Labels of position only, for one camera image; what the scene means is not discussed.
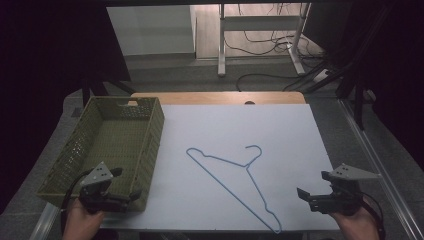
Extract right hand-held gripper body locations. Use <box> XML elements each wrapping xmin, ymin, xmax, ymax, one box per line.
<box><xmin>308</xmin><ymin>162</ymin><xmax>382</xmax><ymax>216</ymax></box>

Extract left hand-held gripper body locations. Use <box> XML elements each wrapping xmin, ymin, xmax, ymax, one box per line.
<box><xmin>78</xmin><ymin>161</ymin><xmax>132</xmax><ymax>215</ymax></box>

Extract green plastic mesh basket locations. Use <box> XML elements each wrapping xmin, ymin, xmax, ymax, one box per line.
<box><xmin>36</xmin><ymin>96</ymin><xmax>166</xmax><ymax>213</ymax></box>

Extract blue wire clothes hanger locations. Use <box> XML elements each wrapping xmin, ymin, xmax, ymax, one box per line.
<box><xmin>185</xmin><ymin>144</ymin><xmax>283</xmax><ymax>235</ymax></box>

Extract person's left hand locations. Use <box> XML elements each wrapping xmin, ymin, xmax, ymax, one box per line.
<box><xmin>61</xmin><ymin>198</ymin><xmax>106</xmax><ymax>240</ymax></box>

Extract person's right hand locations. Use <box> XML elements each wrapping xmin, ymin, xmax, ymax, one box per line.
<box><xmin>329</xmin><ymin>199</ymin><xmax>382</xmax><ymax>240</ymax></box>

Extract white table cover sheet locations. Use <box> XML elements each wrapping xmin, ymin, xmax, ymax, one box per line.
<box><xmin>99</xmin><ymin>103</ymin><xmax>341</xmax><ymax>232</ymax></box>

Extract black metal stand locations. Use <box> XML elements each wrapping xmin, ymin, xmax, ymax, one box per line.
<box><xmin>301</xmin><ymin>3</ymin><xmax>394</xmax><ymax>131</ymax></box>

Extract white power strip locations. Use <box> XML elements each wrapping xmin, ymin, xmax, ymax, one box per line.
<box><xmin>312</xmin><ymin>68</ymin><xmax>330</xmax><ymax>84</ymax></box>

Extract white panel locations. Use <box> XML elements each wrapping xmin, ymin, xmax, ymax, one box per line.
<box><xmin>106</xmin><ymin>4</ymin><xmax>197</xmax><ymax>57</ymax></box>

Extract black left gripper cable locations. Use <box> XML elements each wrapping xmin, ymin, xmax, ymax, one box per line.
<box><xmin>59</xmin><ymin>169</ymin><xmax>93</xmax><ymax>234</ymax></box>

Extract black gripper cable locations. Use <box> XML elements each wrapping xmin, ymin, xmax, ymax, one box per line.
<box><xmin>359</xmin><ymin>190</ymin><xmax>387</xmax><ymax>240</ymax></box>
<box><xmin>59</xmin><ymin>169</ymin><xmax>93</xmax><ymax>234</ymax></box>

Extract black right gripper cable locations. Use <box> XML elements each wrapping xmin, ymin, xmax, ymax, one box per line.
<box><xmin>359</xmin><ymin>190</ymin><xmax>387</xmax><ymax>240</ymax></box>

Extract aluminium rail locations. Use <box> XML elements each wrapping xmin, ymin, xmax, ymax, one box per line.
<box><xmin>338</xmin><ymin>99</ymin><xmax>424</xmax><ymax>240</ymax></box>

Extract black floor cables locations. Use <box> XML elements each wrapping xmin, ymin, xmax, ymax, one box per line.
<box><xmin>223</xmin><ymin>3</ymin><xmax>331</xmax><ymax>93</ymax></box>

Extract white metal desk frame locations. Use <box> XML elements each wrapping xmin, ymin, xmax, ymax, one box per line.
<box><xmin>217</xmin><ymin>2</ymin><xmax>312</xmax><ymax>78</ymax></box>

